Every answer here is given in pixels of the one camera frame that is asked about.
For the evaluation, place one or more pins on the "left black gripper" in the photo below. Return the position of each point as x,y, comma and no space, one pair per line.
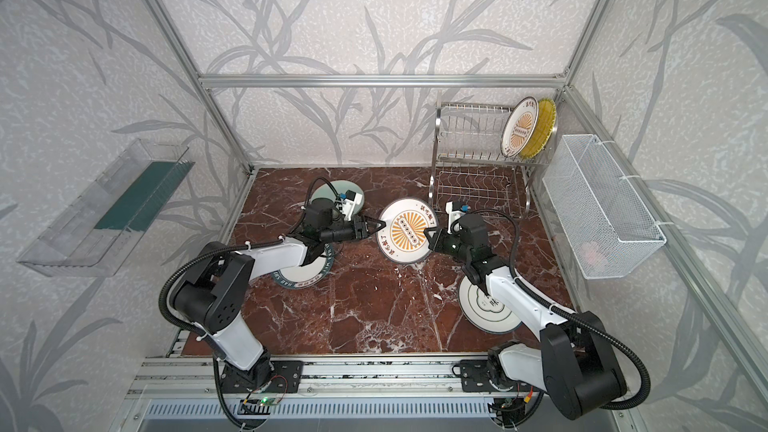
365,228

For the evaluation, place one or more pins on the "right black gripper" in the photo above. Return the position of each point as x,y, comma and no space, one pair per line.
442,240

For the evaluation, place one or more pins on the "orange sunburst plate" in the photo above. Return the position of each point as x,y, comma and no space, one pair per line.
519,127
403,239

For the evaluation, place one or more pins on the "yellow grid plate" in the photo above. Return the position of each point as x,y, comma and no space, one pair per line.
547,116

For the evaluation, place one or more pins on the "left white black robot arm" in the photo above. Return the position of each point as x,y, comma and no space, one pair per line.
205,296

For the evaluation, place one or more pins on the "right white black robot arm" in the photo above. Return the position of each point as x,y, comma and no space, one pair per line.
575,362

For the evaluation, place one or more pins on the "steel two-tier dish rack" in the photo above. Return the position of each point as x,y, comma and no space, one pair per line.
468,164

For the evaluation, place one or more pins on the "green rimmed Chinese text plate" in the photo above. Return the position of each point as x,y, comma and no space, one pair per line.
301,277

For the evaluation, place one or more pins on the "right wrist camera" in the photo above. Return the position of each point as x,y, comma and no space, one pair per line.
455,210

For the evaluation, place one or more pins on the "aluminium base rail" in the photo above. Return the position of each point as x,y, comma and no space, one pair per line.
410,375

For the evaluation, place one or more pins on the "white wire mesh basket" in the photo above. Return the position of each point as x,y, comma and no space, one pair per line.
607,225

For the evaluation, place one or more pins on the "clear plastic wall tray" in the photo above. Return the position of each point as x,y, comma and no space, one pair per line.
96,233

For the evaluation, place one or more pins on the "aluminium cage frame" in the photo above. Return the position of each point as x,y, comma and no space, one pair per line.
744,346

